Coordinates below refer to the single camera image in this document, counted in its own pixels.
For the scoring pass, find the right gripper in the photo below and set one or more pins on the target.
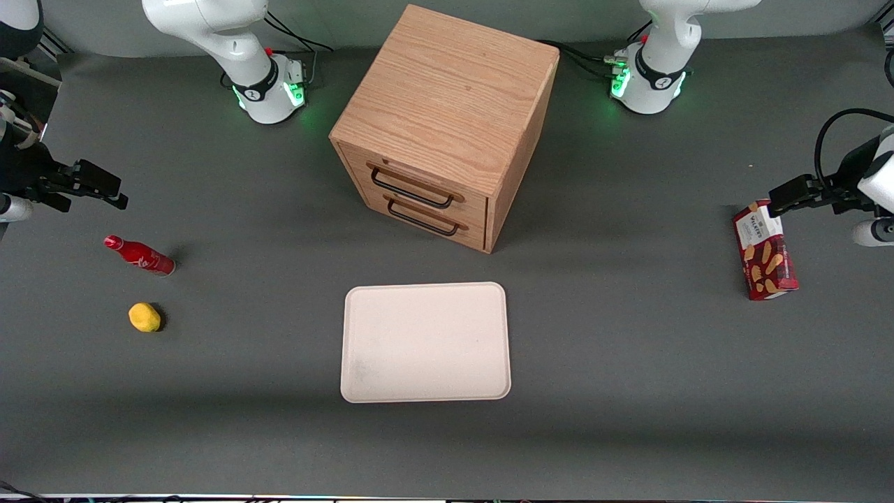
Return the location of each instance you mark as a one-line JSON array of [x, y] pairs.
[[22, 170]]

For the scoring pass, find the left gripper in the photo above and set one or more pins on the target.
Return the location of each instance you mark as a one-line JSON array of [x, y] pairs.
[[844, 187]]

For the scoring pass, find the red coke bottle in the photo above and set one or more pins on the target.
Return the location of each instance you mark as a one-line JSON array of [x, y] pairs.
[[143, 257]]

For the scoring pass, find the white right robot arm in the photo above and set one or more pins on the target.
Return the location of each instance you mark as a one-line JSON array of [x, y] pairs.
[[230, 42]]

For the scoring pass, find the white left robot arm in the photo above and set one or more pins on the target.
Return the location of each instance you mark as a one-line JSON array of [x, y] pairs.
[[656, 70]]

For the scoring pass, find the cream plastic tray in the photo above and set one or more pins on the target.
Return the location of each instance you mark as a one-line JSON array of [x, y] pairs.
[[426, 342]]

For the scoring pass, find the red tartan shortbread box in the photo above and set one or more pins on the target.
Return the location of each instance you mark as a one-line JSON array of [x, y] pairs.
[[768, 258]]

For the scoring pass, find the yellow lemon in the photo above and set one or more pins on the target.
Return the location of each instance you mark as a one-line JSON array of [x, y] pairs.
[[144, 317]]

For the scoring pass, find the wooden two-drawer cabinet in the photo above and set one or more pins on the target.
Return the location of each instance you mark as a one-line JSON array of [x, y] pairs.
[[454, 91]]

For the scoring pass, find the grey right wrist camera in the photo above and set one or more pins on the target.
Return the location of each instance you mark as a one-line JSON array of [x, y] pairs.
[[14, 208]]

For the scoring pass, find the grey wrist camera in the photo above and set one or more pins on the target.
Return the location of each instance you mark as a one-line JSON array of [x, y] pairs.
[[873, 232], [14, 208]]

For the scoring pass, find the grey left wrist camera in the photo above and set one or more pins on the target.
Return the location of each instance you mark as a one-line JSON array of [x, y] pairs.
[[873, 232]]

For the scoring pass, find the aluminium frame rail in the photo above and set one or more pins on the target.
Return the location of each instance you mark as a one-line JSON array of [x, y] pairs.
[[54, 45]]

